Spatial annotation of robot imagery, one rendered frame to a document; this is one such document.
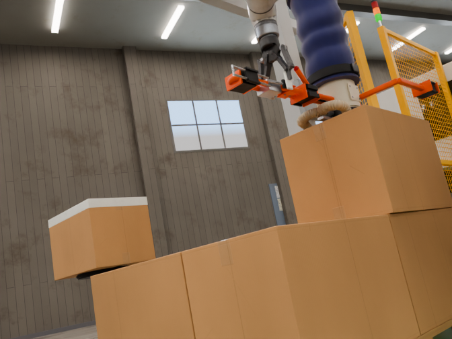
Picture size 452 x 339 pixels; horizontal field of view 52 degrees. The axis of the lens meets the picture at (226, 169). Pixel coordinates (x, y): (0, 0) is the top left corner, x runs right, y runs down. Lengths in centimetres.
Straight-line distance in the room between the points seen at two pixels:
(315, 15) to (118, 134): 856
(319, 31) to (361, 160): 66
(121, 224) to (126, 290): 116
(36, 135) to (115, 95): 193
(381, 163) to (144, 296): 94
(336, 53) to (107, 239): 164
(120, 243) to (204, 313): 150
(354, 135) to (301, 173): 27
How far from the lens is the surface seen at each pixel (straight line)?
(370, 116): 176
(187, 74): 1154
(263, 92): 170
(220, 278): 134
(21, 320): 955
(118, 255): 282
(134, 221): 292
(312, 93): 186
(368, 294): 147
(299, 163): 188
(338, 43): 212
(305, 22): 216
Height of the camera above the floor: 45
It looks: 13 degrees up
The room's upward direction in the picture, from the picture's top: 11 degrees counter-clockwise
